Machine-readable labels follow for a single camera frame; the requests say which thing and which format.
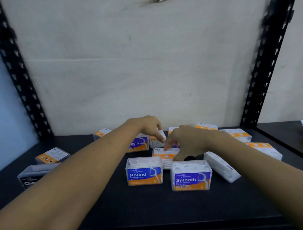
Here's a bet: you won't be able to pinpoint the person's right hand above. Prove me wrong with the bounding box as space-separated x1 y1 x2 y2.
164 125 211 162

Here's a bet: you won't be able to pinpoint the person's left hand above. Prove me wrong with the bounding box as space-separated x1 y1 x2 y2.
126 115 166 143

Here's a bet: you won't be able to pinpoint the clear floss pick box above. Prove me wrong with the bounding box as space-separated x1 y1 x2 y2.
149 129 167 149

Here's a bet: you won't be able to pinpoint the person's left forearm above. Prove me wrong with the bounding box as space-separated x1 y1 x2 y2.
0 120 140 230

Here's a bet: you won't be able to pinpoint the person's right forearm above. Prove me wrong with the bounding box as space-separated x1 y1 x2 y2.
205 131 303 230

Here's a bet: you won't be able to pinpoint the scattered orange label flosser packs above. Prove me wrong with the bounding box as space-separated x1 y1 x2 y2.
35 122 283 192

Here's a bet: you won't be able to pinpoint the black side shelf board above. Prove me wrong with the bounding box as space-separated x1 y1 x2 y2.
256 120 303 158

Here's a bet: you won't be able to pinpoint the black label flosser case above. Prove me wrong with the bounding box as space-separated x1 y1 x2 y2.
17 163 61 189

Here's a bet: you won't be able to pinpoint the black perforated shelf post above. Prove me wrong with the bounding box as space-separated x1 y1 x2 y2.
0 3 54 141
240 0 295 128

